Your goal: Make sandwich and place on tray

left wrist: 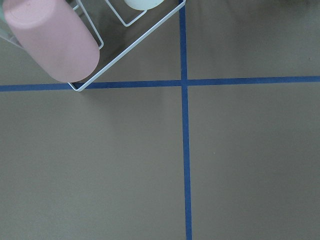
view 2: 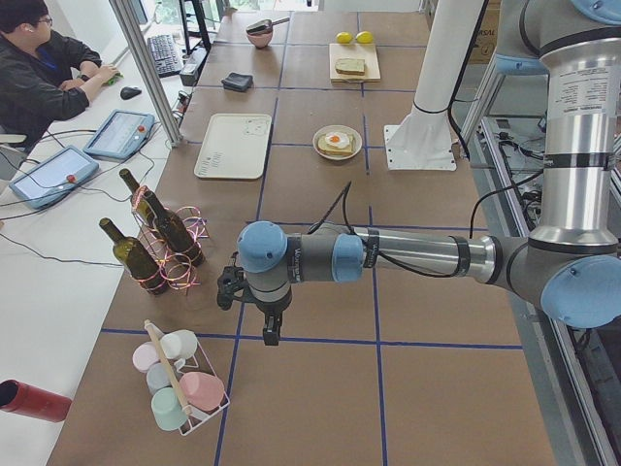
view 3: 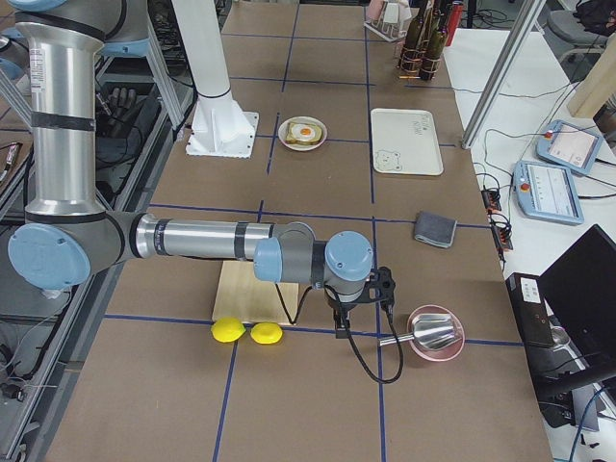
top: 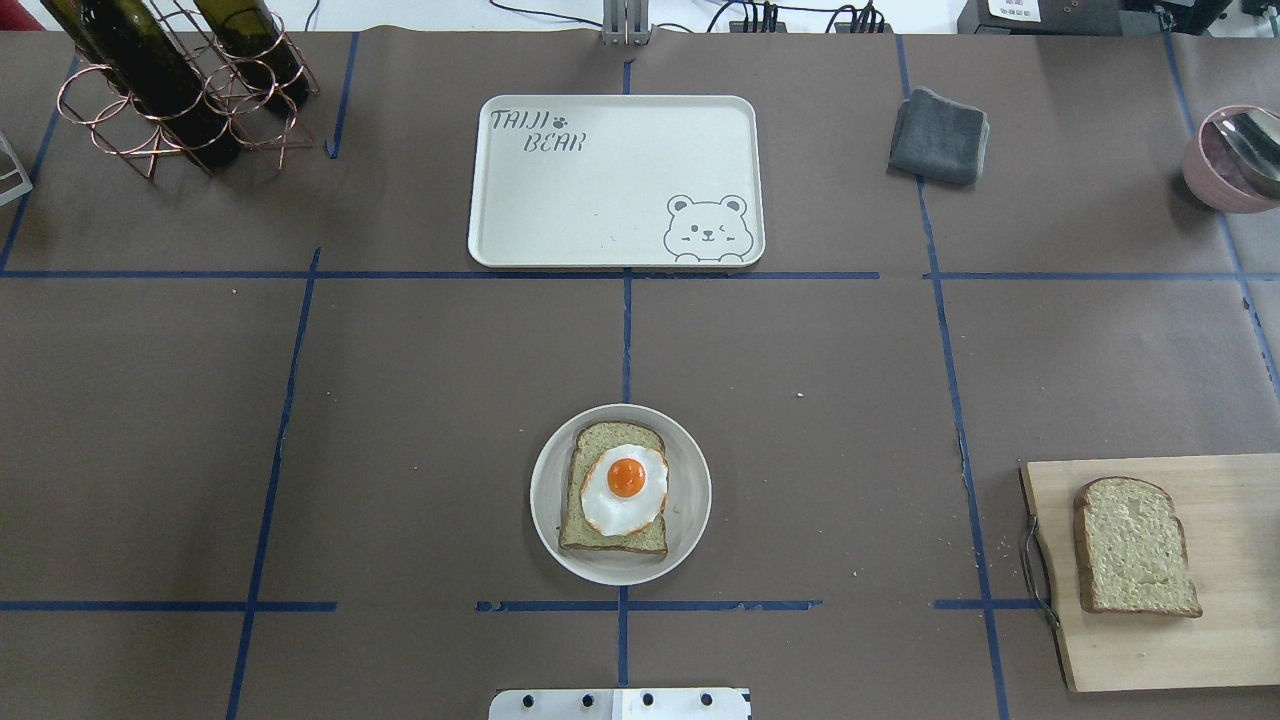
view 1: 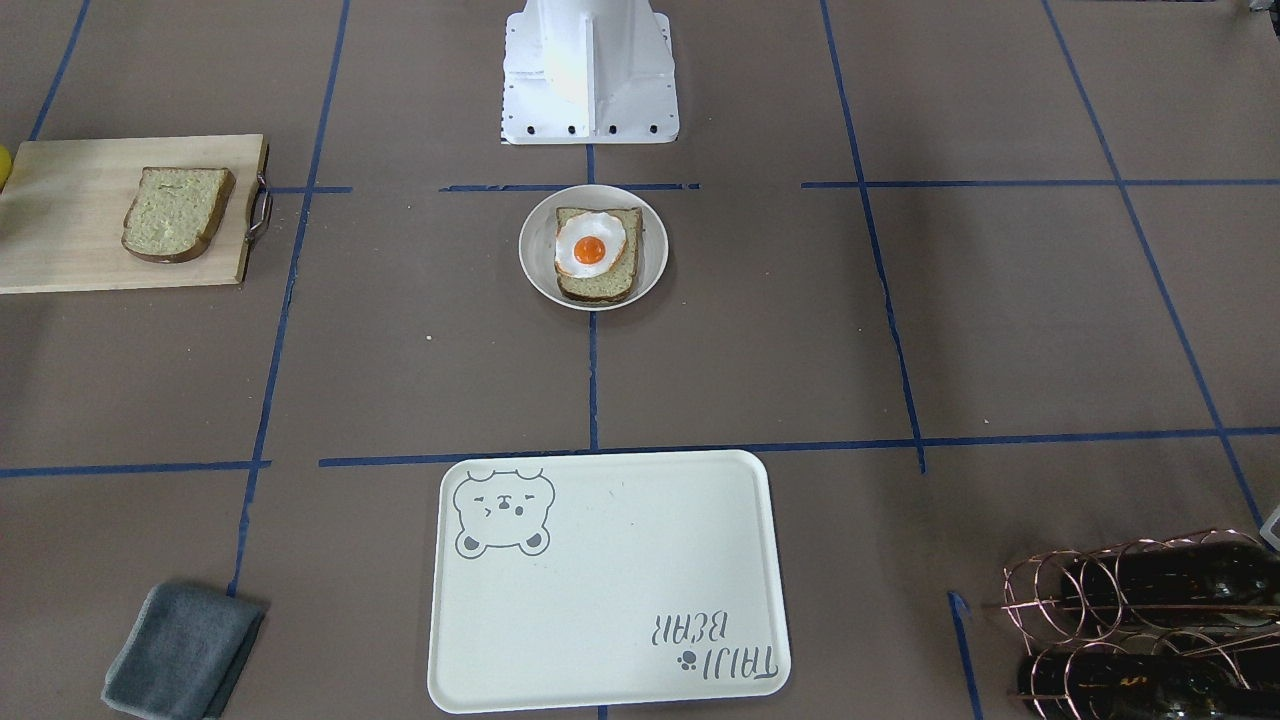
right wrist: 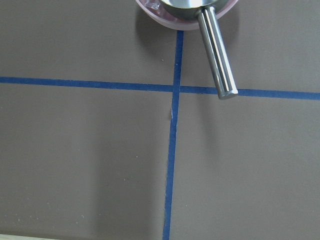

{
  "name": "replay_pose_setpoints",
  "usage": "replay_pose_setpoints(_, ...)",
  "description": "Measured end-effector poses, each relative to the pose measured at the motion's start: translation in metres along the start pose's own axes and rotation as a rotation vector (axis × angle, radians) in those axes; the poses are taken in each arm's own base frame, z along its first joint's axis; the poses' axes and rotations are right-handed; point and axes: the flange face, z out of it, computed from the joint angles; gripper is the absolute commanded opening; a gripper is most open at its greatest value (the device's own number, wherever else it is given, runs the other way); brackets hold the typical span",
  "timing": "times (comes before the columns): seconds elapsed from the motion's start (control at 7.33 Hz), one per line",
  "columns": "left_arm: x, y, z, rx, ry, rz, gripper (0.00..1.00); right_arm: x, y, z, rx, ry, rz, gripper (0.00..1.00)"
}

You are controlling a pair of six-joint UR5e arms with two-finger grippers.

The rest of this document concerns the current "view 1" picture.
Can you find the white round plate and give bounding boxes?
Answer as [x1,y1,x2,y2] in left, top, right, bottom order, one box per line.
[518,184,669,311]

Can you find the wooden cutting board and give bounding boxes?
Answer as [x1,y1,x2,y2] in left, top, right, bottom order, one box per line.
[1,135,269,293]

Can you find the white bear serving tray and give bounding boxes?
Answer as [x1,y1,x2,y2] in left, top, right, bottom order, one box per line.
[426,448,792,714]

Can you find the bread slice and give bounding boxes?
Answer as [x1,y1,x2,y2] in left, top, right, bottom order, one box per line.
[120,167,236,264]
[554,208,643,304]

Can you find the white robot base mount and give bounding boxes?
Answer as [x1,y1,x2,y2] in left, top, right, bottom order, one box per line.
[500,1,681,146]

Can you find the dark glass bottle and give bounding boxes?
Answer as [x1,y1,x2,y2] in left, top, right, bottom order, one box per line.
[1060,539,1279,629]
[1016,644,1279,719]

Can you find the fried egg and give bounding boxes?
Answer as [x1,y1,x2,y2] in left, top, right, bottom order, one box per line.
[554,211,628,279]

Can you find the dark glass bottle lower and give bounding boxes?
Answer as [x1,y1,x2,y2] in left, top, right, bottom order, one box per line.
[1016,644,1279,719]

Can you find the copper wire bottle rack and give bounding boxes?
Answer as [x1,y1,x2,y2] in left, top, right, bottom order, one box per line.
[996,529,1279,692]

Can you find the grey folded cloth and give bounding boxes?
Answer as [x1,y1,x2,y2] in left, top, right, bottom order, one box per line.
[101,582,266,719]

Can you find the dark glass bottle upper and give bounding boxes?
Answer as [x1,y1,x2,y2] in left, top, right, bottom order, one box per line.
[1060,539,1279,629]

